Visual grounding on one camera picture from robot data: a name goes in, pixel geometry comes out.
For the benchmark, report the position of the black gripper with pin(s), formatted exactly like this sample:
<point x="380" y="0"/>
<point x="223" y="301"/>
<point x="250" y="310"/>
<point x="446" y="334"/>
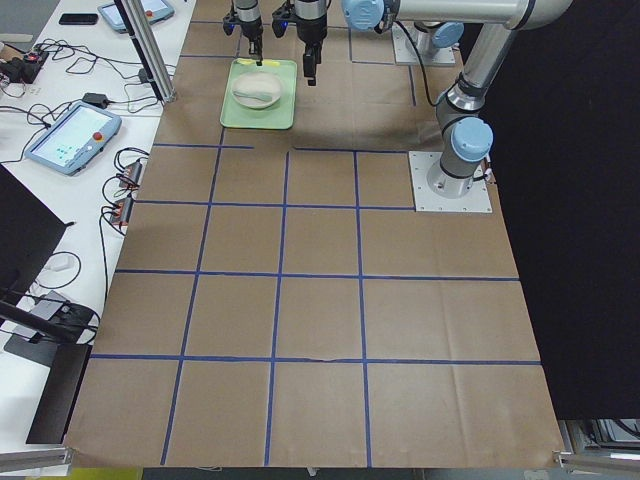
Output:
<point x="309" y="26"/>
<point x="249" y="23"/>

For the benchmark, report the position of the yellow plastic fork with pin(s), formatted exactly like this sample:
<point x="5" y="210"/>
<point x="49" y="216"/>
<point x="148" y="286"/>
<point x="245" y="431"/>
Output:
<point x="251" y="62"/>

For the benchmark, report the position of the white round plate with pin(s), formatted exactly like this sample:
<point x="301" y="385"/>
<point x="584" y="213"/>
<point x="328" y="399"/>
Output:
<point x="263" y="82"/>

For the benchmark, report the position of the teal plastic spoon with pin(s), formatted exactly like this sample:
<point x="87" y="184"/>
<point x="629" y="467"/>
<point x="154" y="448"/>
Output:
<point x="254" y="95"/>

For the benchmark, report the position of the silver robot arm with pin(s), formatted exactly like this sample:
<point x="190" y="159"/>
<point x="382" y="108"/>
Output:
<point x="371" y="107"/>
<point x="379" y="16"/>

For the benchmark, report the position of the mint green plastic tray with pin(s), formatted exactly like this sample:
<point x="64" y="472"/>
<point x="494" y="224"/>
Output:
<point x="279" y="116"/>

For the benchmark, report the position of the black power adapter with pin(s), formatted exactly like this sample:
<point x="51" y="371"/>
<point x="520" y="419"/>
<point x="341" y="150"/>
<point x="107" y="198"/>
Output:
<point x="96" y="99"/>

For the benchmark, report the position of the black smartphone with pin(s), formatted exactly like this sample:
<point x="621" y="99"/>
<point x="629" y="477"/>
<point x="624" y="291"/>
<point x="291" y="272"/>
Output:
<point x="78" y="19"/>

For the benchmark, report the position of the near teach pendant tablet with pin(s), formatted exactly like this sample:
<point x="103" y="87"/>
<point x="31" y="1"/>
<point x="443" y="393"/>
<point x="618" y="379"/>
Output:
<point x="75" y="138"/>

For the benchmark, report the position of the black monitor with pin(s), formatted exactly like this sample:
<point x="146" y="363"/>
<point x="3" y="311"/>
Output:
<point x="30" y="233"/>

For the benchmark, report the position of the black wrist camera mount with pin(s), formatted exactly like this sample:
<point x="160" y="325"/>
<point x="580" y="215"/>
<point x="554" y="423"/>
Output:
<point x="281" y="18"/>

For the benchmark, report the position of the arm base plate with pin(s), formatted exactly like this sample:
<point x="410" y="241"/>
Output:
<point x="431" y="43"/>
<point x="435" y="191"/>

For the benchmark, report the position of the aluminium frame post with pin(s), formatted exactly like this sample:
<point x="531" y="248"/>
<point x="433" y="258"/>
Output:
<point x="144" y="42"/>

